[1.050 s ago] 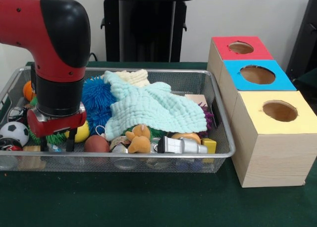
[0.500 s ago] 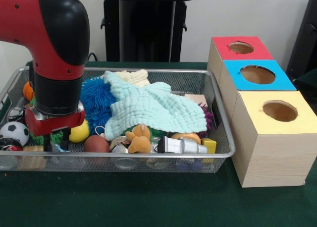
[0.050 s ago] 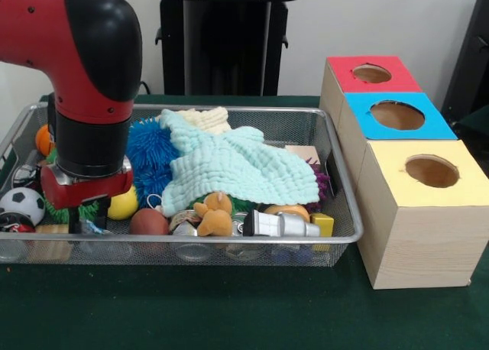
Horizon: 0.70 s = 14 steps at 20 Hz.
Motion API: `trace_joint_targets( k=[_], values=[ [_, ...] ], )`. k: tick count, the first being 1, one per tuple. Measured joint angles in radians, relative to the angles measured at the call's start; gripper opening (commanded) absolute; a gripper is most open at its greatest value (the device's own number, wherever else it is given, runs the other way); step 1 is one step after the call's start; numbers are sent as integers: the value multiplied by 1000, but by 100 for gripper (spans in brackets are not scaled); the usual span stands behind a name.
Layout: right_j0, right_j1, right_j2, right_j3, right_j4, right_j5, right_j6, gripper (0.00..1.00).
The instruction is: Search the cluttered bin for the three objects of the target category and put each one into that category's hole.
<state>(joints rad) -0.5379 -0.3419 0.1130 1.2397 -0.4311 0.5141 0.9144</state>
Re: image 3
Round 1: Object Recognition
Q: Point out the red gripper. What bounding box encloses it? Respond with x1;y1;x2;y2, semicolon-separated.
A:
40;157;134;235

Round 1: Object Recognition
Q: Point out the bottle with blue label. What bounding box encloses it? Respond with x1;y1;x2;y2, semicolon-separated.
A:
78;218;112;235

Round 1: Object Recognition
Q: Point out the blue spiky rubber ball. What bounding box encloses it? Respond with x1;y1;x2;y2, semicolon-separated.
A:
125;116;179;171

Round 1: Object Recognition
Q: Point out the light blue waffle cloth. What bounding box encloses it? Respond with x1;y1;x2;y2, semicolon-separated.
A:
160;109;320;216

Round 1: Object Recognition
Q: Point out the shallow clear mesh bin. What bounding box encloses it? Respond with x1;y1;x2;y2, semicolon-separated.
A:
0;101;364;269

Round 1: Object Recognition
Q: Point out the wooden box with three holes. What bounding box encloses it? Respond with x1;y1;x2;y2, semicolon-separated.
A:
319;55;489;290

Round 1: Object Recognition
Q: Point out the green spiky rubber ball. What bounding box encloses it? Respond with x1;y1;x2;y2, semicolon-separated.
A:
44;196;101;225

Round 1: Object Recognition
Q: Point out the smooth yellow ball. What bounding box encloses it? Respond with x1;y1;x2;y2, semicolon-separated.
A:
107;185;139;221

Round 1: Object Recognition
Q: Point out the small brown toy football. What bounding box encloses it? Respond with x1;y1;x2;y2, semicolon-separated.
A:
129;208;170;235

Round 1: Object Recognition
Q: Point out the small black-white soccer ball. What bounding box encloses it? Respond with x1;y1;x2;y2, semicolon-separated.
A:
0;186;47;225

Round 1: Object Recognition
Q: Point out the small orange basketball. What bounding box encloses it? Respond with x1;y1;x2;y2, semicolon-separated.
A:
36;124;54;156

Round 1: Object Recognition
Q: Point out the tan plush animal toy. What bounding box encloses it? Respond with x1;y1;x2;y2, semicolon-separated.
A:
193;192;234;237

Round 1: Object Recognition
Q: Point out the dark green table cloth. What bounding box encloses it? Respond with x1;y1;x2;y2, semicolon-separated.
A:
0;93;489;350

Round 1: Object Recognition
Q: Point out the cream knitted cloth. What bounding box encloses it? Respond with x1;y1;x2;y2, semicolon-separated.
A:
177;107;230;134

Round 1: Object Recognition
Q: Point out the black equipment case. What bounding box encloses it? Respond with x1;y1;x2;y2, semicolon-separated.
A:
441;0;489;137

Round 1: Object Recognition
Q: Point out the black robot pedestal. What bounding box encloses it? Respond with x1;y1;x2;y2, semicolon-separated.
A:
147;0;309;97

